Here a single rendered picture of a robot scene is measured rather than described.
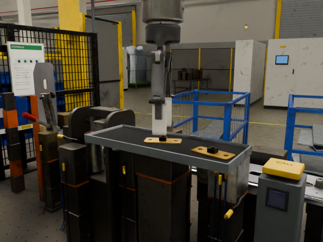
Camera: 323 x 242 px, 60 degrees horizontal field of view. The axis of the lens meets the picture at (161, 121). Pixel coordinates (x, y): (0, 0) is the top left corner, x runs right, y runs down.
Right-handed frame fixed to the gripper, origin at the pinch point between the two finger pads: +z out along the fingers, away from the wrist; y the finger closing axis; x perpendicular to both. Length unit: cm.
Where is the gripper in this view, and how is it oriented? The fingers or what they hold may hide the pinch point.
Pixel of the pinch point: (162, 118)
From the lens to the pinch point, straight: 63.3
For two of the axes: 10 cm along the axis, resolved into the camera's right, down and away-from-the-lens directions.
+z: 0.0, 9.8, 2.0
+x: -9.9, -0.4, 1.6
